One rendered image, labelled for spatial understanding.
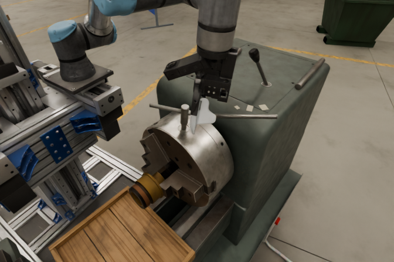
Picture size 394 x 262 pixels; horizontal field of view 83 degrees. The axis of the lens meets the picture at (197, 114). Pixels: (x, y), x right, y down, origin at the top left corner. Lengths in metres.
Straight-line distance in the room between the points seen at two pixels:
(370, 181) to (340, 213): 0.50
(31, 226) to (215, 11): 1.77
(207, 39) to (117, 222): 0.71
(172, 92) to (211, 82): 0.35
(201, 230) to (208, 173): 0.30
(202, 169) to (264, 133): 0.20
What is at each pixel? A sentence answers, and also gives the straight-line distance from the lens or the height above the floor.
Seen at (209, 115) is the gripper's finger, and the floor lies 1.35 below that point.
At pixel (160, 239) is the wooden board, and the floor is 0.89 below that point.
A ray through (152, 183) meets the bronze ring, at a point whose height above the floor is 1.12.
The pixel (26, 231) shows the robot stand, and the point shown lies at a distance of 1.93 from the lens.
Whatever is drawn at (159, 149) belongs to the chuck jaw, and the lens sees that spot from 0.71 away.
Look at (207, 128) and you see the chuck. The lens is 0.67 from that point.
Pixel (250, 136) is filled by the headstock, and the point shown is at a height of 1.22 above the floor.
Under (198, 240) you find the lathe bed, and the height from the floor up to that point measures 0.86.
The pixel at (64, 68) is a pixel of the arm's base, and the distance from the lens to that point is 1.15.
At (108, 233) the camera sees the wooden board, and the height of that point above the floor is 0.88.
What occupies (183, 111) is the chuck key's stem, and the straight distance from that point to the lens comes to 0.59.
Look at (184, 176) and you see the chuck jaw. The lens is 0.69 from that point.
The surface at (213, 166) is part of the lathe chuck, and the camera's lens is 0.65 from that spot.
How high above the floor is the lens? 1.67
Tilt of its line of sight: 39 degrees down
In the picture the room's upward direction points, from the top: straight up
